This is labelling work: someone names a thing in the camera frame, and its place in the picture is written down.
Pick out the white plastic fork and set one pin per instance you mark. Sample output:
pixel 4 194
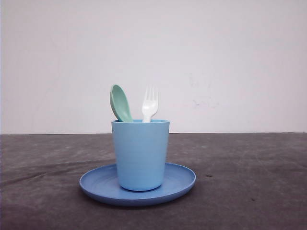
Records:
pixel 150 104

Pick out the blue plastic plate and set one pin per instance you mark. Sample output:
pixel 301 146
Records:
pixel 101 184

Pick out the light blue plastic cup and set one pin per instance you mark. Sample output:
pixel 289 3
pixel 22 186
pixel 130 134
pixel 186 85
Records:
pixel 141 150

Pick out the mint green plastic spoon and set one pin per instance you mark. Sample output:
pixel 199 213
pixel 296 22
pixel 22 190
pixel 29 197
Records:
pixel 119 104

